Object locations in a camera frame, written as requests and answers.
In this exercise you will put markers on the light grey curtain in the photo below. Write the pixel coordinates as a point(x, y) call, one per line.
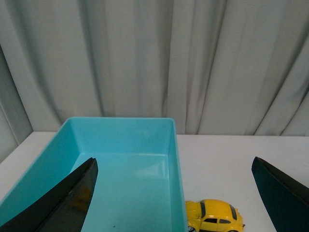
point(217, 67)

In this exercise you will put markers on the yellow beetle toy car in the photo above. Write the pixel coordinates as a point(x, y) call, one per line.
point(211, 215)

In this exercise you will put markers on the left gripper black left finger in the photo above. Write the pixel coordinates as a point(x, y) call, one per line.
point(63, 208)

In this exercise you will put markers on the turquoise plastic bin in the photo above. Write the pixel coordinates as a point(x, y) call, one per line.
point(138, 187)

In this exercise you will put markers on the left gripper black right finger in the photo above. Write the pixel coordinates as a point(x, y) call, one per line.
point(285, 199)

